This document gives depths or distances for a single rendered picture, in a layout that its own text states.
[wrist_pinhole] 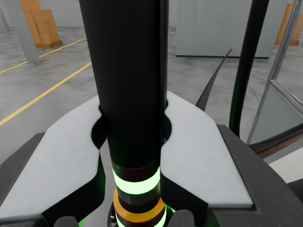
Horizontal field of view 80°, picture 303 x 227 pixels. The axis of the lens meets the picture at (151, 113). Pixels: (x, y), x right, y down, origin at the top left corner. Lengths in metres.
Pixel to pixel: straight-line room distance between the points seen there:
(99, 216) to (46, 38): 7.29
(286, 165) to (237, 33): 5.31
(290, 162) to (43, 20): 8.07
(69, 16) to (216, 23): 10.71
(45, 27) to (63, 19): 6.50
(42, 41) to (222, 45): 6.39
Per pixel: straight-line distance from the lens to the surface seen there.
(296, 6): 1.50
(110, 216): 0.39
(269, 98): 1.58
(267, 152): 0.27
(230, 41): 5.73
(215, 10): 5.56
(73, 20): 14.32
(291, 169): 0.53
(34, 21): 8.41
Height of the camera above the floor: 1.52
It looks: 33 degrees down
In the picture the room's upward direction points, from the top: 2 degrees counter-clockwise
